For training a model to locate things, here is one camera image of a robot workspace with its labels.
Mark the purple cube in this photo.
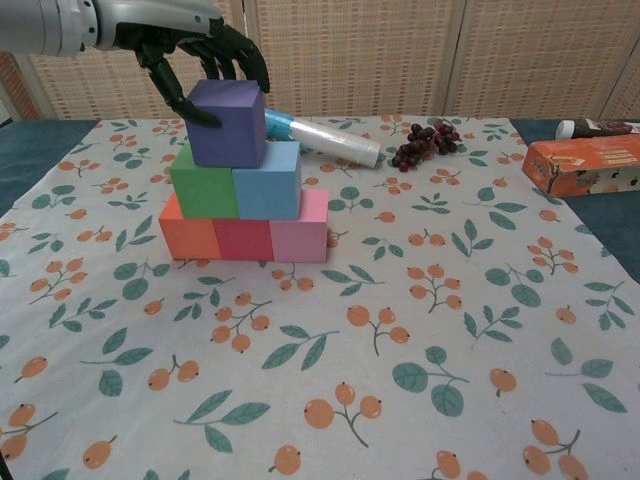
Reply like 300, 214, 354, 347
184, 78, 268, 169

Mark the pink cube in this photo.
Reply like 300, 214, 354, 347
269, 188, 330, 265

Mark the clear film roll blue label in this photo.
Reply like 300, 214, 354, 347
263, 107, 382, 169

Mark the dark purple grape bunch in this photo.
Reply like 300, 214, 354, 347
391, 118, 464, 173

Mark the orange carton box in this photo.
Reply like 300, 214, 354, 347
522, 134, 640, 197

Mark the red cube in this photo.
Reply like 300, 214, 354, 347
213, 217, 276, 263

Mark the light blue cube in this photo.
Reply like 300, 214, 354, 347
232, 140, 303, 221

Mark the green cube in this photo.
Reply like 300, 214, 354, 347
169, 141, 240, 220

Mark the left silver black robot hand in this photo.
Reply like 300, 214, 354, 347
94, 0, 271, 127

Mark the grape juice bottle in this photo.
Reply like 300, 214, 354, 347
555, 118, 640, 141

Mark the floral tablecloth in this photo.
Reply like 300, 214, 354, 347
0, 114, 640, 480

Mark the orange cube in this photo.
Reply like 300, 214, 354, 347
158, 193, 224, 261

